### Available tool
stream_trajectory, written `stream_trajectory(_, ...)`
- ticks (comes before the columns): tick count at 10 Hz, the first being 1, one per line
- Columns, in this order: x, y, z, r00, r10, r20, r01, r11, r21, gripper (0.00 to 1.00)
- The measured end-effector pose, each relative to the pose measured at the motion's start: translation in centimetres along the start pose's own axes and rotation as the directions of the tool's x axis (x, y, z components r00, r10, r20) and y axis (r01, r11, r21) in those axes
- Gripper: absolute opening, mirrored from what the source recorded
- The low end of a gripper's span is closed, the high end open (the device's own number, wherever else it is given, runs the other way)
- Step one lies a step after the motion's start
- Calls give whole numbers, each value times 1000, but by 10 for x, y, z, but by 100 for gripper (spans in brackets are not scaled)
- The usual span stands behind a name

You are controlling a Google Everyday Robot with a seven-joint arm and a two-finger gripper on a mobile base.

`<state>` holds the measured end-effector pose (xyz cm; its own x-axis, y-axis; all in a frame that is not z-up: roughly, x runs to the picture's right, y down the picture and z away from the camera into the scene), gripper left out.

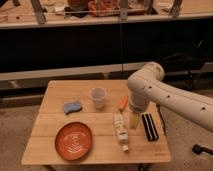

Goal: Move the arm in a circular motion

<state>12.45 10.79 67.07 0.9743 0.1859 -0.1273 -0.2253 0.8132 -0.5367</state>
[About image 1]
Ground blue sponge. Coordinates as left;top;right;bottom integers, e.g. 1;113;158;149
63;101;82;115

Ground white plastic bottle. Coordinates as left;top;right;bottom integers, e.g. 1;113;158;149
113;113;129;152

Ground black floor device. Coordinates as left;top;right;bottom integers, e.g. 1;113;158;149
192;144;213;155

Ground wooden folding table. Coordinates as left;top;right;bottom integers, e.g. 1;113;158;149
22;80;171;165

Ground orange patterned plate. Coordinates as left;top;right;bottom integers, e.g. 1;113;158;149
55;122;93;161

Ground black striped block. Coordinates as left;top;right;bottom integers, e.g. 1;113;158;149
142;114;159;141

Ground orange carrot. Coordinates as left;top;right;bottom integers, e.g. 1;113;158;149
119;96;128;112

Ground clear plastic cup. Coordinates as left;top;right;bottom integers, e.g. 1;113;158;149
90;87;106;109

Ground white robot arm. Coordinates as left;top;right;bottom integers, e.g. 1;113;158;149
127;62;213;132

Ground black cable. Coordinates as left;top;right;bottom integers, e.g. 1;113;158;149
156;104;167;136

